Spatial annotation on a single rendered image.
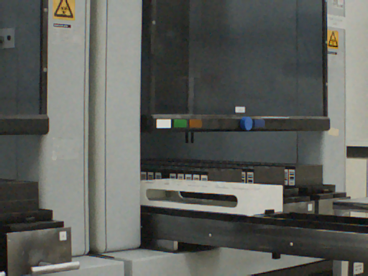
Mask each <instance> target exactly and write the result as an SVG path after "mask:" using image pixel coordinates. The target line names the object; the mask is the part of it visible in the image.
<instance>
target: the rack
mask: <svg viewBox="0 0 368 276"><path fill-rule="evenodd" d="M181 191H188V192H199V193H218V194H228V195H235V196H236V197H237V200H238V202H233V201H216V200H206V199H197V198H183V197H182V196H181V194H180V192H181ZM140 205H143V206H158V207H166V208H181V209H190V210H198V211H213V212H222V213H237V214H246V215H247V216H253V215H254V214H261V213H265V210H266V209H274V210H275V212H278V211H282V186H281V185H259V184H246V183H223V182H211V181H199V180H176V179H164V180H143V181H140Z"/></svg>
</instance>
